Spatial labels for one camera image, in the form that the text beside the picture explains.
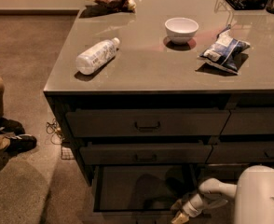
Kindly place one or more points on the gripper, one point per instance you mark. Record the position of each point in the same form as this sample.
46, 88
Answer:
188, 208

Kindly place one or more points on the dark drawer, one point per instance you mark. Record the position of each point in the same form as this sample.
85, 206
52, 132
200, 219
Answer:
146, 122
145, 153
246, 121
242, 152
226, 173
140, 194

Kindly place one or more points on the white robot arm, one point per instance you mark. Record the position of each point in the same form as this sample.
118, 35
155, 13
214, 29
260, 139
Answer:
253, 196

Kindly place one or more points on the dark counter cabinet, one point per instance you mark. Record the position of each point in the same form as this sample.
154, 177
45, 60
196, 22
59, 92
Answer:
151, 72

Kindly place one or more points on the blue white chip bag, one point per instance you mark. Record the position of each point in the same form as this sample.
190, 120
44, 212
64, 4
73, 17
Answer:
221, 53

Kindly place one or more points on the white plastic bottle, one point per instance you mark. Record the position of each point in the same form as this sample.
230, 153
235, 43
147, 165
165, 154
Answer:
98, 55

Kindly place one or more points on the black sneaker near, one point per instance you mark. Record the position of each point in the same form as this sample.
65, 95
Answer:
19, 143

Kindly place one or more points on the black sneaker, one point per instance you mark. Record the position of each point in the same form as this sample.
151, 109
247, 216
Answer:
19, 143
11, 126

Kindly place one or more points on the white ceramic bowl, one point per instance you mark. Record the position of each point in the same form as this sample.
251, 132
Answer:
180, 30

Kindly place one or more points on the black sneaker far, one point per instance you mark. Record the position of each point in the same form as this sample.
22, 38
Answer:
11, 126

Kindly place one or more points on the small wire rack floor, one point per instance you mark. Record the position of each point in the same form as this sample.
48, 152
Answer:
66, 152

